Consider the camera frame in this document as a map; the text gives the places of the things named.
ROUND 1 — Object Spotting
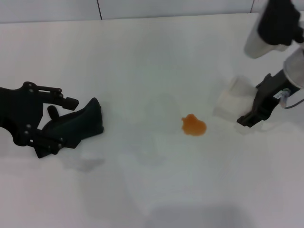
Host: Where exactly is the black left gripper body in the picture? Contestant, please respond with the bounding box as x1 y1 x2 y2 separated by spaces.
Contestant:
0 81 44 146

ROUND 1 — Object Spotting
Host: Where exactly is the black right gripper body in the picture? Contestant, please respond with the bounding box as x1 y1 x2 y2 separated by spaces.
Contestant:
252 69 290 120

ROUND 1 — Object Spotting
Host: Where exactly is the dark blue rag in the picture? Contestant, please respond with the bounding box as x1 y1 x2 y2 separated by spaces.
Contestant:
35 97 105 159

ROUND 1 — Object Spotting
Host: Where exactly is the white paper cup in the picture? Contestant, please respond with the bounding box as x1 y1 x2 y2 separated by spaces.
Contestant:
212 75 257 134

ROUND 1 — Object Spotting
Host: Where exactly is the orange liquid stain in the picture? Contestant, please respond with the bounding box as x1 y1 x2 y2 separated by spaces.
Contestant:
181 114 208 137

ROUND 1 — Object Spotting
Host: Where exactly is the right arm connector cable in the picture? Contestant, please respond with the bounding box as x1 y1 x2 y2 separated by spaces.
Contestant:
275 88 291 106

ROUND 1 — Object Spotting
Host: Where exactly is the right wrist camera housing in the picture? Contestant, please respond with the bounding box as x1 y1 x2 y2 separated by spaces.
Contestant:
244 0 304 59

